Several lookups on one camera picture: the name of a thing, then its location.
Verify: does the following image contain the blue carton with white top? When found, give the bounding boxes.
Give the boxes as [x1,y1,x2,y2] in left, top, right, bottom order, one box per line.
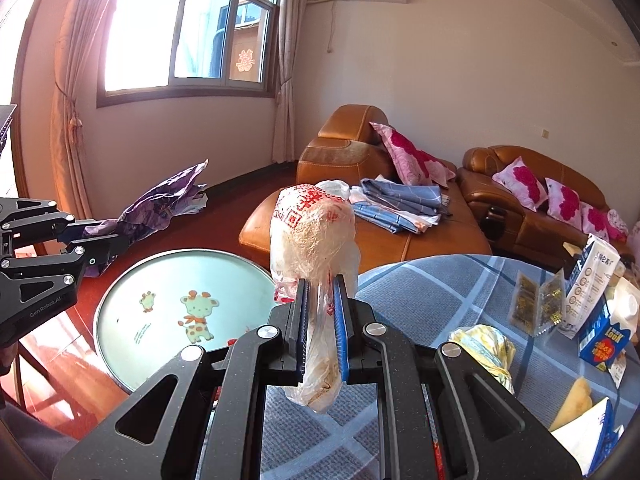
[577,280,640,376]

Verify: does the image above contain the pink floral sofa pillow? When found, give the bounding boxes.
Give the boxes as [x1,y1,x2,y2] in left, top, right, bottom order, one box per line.
[542,177,583,223]
[580,201,611,241]
[492,156,548,211]

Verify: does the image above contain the large pink floral pillow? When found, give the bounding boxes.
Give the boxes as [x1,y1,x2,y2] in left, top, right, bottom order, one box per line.
[369,121,457,188]

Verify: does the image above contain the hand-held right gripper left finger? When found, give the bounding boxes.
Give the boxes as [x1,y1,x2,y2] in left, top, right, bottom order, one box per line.
[52,279,309,480]

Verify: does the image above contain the white red-printed plastic bag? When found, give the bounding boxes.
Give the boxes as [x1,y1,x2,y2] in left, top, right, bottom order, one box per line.
[268,180,361,413]

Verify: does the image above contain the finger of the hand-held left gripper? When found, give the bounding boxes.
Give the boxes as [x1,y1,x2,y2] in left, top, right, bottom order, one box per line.
[0,235,132,287]
[0,198,122,242]

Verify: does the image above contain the orange curtain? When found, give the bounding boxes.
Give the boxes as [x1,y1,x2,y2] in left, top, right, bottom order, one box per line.
[50,0,133,221]

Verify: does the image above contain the mint green cartoon bin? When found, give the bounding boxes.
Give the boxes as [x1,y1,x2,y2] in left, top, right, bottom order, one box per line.
[94,249,281,393]

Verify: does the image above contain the clear packet brown contents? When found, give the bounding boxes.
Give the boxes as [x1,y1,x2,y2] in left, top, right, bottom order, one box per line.
[535,267,568,337]
[507,270,540,333]

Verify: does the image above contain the small pink patterned cushion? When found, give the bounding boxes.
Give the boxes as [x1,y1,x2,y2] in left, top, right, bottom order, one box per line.
[606,208,630,241]

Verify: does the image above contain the brown leather chaise lounge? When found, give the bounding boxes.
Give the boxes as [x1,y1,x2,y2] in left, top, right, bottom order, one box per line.
[239,105,493,273]

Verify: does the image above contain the white patterned curtain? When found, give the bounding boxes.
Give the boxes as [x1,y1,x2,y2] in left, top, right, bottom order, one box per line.
[272,0,315,163]

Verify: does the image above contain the crushed white blue carton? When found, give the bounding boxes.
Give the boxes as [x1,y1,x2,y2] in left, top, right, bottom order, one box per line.
[550,397,626,478]

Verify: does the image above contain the person's grey clothing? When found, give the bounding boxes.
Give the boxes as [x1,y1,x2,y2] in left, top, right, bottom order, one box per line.
[0,395,81,480]

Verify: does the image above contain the tall white carton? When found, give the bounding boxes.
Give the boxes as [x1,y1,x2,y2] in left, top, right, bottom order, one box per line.
[562,234,622,341]

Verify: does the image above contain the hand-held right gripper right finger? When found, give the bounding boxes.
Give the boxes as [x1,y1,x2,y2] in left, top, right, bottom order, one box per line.
[333,275,584,480]

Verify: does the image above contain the blue plaid tablecloth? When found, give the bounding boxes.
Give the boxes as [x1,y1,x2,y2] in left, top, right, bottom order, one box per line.
[262,254,640,480]

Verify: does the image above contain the purple foil wrapper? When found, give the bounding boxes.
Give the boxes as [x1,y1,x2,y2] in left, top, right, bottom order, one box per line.
[82,160,210,278]

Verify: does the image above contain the pale yellow plastic bag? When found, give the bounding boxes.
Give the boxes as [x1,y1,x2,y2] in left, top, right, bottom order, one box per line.
[447,324,517,396]

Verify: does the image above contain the brown leather sofa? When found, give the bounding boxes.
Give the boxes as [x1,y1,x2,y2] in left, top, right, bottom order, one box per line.
[457,145,640,271]

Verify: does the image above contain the yellow sponge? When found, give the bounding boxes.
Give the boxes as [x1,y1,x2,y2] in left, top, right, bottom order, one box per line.
[549,377,596,433]

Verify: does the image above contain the folded blue plaid sheets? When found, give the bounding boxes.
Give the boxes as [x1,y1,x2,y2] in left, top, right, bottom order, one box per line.
[348,175,453,235]

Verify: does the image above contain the window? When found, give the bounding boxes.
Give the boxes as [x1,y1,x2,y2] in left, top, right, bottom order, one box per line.
[97,0,281,108]

